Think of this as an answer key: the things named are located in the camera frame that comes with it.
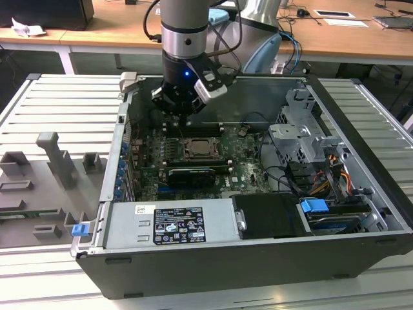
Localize black box on desk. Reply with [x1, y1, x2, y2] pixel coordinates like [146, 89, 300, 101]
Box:
[0, 0, 96, 32]

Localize black RAM slot bank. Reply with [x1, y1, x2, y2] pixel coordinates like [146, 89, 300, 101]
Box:
[141, 158, 234, 172]
[163, 119, 225, 137]

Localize white paper sheet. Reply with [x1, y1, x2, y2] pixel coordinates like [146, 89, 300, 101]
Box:
[323, 17, 370, 28]

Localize blue cables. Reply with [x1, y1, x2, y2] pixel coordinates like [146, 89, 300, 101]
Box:
[279, 30, 303, 70]

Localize crumpled white paper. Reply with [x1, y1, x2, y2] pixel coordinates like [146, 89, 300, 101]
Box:
[10, 17, 46, 38]

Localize green motherboard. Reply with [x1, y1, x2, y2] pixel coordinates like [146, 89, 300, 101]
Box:
[128, 125, 275, 201]

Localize grey metal drive cage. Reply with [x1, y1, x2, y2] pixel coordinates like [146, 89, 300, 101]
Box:
[267, 88, 348, 169]

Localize grey laptop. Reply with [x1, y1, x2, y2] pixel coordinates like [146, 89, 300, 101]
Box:
[372, 14, 413, 32]

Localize CPU socket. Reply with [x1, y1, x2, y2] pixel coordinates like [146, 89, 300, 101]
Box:
[181, 136, 224, 161]

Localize black plastic shroud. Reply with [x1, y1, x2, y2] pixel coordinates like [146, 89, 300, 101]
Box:
[231, 192, 313, 240]

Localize wooden desk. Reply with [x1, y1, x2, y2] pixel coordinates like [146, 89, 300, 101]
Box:
[0, 0, 413, 76]

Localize yellow orange wire bundle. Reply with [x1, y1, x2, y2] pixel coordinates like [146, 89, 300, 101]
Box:
[308, 154, 353, 198]

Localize grey power supply unit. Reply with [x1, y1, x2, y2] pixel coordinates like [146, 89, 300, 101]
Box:
[102, 198, 242, 250]

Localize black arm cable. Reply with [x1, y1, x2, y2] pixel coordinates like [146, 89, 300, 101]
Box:
[143, 0, 163, 45]

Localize green RAM stick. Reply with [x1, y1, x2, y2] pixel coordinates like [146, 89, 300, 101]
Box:
[0, 209, 58, 218]

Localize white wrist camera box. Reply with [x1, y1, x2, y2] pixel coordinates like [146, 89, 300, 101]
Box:
[185, 57, 228, 105]

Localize hard disk in blue carrier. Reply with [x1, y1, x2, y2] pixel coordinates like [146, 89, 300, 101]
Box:
[299, 198, 372, 236]

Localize black open PC case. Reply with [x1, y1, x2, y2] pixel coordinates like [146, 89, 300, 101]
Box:
[70, 71, 413, 300]

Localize metal socket cover frame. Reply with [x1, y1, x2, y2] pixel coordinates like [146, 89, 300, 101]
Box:
[183, 137, 223, 161]

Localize grey case corner latch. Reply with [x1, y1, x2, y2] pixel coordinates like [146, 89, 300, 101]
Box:
[118, 71, 140, 95]

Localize grey parts rack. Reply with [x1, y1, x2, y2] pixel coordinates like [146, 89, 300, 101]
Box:
[0, 131, 110, 250]

